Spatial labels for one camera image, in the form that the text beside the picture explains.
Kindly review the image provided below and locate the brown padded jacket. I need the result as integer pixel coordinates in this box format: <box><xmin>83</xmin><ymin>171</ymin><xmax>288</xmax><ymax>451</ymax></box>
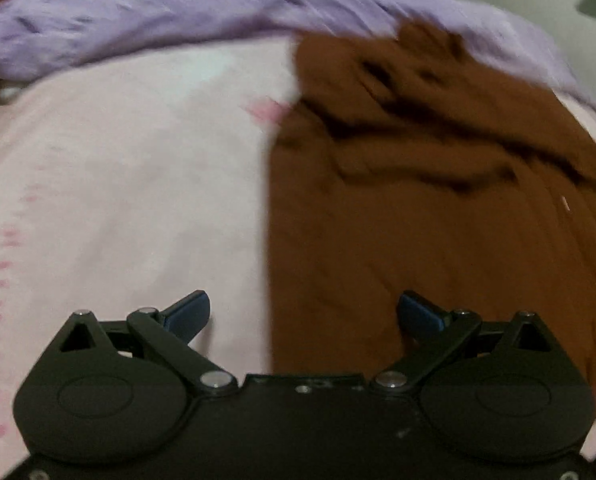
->
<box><xmin>267</xmin><ymin>22</ymin><xmax>596</xmax><ymax>400</ymax></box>

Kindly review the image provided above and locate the pink printed bed blanket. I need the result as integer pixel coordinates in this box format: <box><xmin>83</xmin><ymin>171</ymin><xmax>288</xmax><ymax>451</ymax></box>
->
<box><xmin>0</xmin><ymin>38</ymin><xmax>596</xmax><ymax>479</ymax></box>

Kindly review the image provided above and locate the purple duvet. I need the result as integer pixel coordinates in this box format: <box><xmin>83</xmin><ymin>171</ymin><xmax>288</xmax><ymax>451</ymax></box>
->
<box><xmin>0</xmin><ymin>0</ymin><xmax>595</xmax><ymax>106</ymax></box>

